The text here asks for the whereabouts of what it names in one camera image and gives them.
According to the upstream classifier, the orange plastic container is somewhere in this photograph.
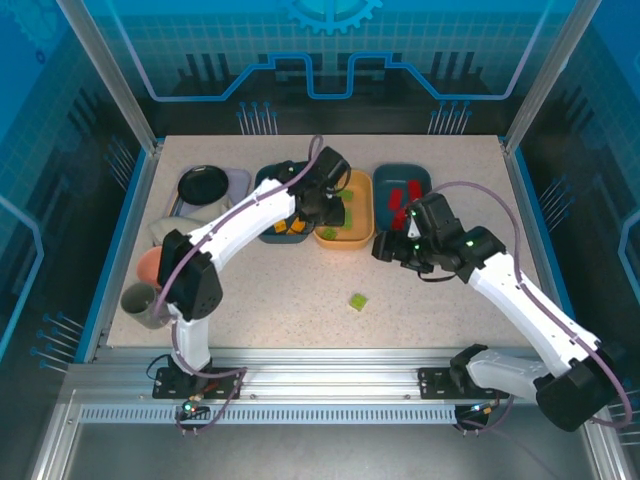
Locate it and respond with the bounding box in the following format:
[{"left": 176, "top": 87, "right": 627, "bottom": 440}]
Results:
[{"left": 313, "top": 168, "right": 377, "bottom": 252}]

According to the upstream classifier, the teal plastic container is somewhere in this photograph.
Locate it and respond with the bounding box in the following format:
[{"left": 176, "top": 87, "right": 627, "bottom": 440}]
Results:
[
  {"left": 253, "top": 162, "right": 317, "bottom": 246},
  {"left": 372, "top": 162, "right": 434, "bottom": 236}
]

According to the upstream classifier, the lavender plastic tray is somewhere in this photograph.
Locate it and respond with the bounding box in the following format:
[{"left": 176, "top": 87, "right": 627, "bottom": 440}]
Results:
[{"left": 168, "top": 167, "right": 251, "bottom": 221}]

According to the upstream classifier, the blue table side border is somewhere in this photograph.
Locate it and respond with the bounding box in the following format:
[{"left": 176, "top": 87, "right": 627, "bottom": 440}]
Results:
[
  {"left": 74, "top": 144, "right": 151, "bottom": 364},
  {"left": 512, "top": 144, "right": 581, "bottom": 341}
]

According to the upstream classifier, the black round plate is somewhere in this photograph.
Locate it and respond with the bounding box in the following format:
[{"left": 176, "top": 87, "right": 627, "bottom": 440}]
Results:
[{"left": 177, "top": 164, "right": 230, "bottom": 206}]

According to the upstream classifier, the beige cloth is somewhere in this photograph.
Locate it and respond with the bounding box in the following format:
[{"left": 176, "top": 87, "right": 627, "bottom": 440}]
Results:
[{"left": 148, "top": 199, "right": 236, "bottom": 247}]

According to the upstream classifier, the salmon round bowl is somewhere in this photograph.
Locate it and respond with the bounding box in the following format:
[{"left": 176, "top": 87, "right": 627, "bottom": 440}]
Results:
[{"left": 137, "top": 245, "right": 166, "bottom": 290}]

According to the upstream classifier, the grey cup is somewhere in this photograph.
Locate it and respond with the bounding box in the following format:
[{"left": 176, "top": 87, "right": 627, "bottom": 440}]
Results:
[{"left": 119, "top": 282, "right": 174, "bottom": 331}]

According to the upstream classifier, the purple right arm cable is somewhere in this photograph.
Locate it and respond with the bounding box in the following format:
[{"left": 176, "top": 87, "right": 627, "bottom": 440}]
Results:
[{"left": 424, "top": 180, "right": 634, "bottom": 437}]

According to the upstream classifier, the aluminium side rail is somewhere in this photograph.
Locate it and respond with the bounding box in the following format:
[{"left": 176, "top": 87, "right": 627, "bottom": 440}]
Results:
[
  {"left": 82, "top": 139, "right": 164, "bottom": 364},
  {"left": 501, "top": 137, "right": 571, "bottom": 351}
]

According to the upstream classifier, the aluminium front rail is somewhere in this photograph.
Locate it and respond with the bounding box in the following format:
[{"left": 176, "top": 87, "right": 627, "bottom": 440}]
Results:
[{"left": 64, "top": 347, "right": 599, "bottom": 407}]

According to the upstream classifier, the slotted white cable tray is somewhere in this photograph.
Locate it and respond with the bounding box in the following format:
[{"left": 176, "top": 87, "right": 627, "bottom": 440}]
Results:
[{"left": 79, "top": 403, "right": 459, "bottom": 426}]

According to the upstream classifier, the aluminium frame post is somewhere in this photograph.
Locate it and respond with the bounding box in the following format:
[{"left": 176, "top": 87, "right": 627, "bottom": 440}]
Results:
[
  {"left": 502, "top": 0, "right": 596, "bottom": 151},
  {"left": 55, "top": 0, "right": 162, "bottom": 151}
]

